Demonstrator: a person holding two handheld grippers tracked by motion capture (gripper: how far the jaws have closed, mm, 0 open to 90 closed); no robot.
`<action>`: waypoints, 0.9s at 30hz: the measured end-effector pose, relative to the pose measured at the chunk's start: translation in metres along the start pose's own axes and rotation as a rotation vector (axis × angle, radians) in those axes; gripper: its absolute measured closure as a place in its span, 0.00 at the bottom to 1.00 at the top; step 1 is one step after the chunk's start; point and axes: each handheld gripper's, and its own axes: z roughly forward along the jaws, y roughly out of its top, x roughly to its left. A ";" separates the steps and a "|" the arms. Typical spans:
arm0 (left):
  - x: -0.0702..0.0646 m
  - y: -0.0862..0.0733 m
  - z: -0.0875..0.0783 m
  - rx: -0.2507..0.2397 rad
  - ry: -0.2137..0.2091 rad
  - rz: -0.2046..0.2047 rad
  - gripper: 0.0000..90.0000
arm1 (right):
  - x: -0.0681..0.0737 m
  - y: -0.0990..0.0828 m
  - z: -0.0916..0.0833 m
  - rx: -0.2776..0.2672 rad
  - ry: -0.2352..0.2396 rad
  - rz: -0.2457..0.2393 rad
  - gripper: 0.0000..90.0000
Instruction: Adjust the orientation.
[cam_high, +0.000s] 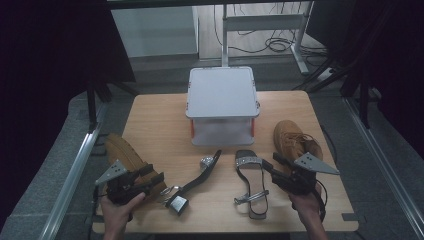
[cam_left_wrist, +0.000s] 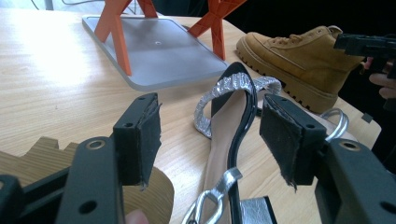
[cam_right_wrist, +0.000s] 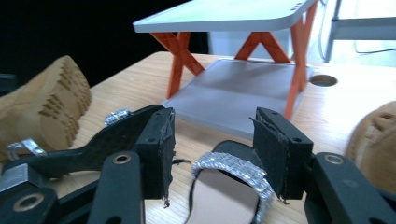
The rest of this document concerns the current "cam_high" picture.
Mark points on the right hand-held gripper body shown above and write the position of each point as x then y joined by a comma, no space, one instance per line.
300,181

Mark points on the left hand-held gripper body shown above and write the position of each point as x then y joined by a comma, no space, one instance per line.
121,186

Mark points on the tan suede boot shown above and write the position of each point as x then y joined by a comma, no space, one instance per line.
125,153
290,136

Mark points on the white two-tier shoe rack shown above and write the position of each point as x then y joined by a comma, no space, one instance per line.
221,93

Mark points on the person's right hand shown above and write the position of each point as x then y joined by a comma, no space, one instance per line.
306,206

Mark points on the person's left hand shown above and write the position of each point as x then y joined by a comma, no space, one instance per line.
115,216

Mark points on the black tripod stand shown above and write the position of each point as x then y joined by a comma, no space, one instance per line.
365,103
91,106

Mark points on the grey partition panel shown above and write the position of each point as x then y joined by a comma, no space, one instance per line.
153,31

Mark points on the dark curtain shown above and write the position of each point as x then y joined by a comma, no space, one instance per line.
393,60
50,66

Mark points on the aluminium rail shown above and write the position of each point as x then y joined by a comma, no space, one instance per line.
383,163
71,180

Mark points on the white metal desk frame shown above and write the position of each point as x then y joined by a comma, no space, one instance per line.
263,22

